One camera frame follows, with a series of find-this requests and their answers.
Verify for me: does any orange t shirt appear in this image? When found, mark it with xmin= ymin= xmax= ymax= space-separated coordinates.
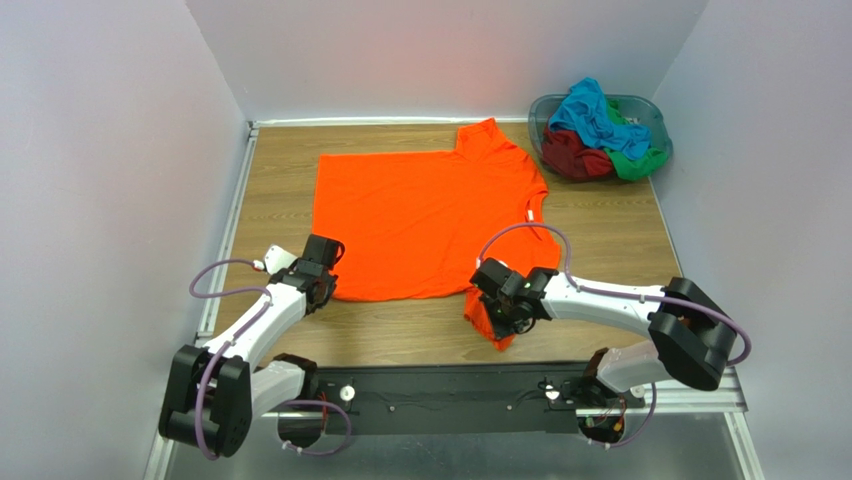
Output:
xmin=312 ymin=119 xmax=561 ymax=351

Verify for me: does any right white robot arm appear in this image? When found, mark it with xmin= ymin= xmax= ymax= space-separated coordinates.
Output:
xmin=470 ymin=258 xmax=742 ymax=406

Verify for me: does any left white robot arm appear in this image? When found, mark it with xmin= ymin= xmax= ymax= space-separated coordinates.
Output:
xmin=158 ymin=234 xmax=349 ymax=460

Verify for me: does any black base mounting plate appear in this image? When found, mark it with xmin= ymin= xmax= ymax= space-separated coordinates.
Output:
xmin=316 ymin=362 xmax=650 ymax=435

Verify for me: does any dark red t shirt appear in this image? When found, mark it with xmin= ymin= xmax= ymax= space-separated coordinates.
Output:
xmin=541 ymin=127 xmax=615 ymax=182

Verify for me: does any green t shirt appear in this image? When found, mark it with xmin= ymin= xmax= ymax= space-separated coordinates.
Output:
xmin=603 ymin=99 xmax=670 ymax=182

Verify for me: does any translucent blue plastic basket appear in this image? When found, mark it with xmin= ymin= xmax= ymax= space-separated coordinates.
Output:
xmin=527 ymin=94 xmax=673 ymax=174

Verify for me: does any blue t shirt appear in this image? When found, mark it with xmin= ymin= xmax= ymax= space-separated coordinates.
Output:
xmin=548 ymin=77 xmax=651 ymax=161

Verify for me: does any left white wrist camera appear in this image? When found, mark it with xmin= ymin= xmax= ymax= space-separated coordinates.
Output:
xmin=251 ymin=244 xmax=298 ymax=275

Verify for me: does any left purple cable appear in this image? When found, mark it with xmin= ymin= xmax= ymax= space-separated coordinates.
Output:
xmin=188 ymin=258 xmax=354 ymax=462

